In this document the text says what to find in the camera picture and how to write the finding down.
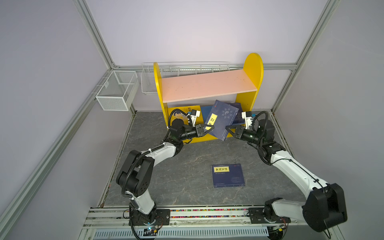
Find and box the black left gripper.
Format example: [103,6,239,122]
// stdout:
[179,124,214,141]

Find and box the navy book bottom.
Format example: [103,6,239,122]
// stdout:
[205,100,238,141]

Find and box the navy book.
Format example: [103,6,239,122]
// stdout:
[205,100,238,141]
[211,164,246,188]
[229,103,245,125]

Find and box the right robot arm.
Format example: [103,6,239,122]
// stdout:
[226,112,348,232]

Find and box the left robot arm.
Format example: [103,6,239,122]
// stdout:
[116,109,215,225]

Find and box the yellow wooden bookshelf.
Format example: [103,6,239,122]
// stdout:
[154,53,264,143]

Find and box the white mesh basket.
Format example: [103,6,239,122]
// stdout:
[96,71,140,112]

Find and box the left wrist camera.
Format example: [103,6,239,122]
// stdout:
[189,110,201,127]

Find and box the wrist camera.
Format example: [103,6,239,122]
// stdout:
[189,110,201,127]
[242,111,253,130]

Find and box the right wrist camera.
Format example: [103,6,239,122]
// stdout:
[242,111,253,130]

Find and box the white wire rack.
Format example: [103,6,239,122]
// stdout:
[141,62,230,95]

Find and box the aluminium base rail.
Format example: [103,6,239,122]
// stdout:
[79,206,345,240]

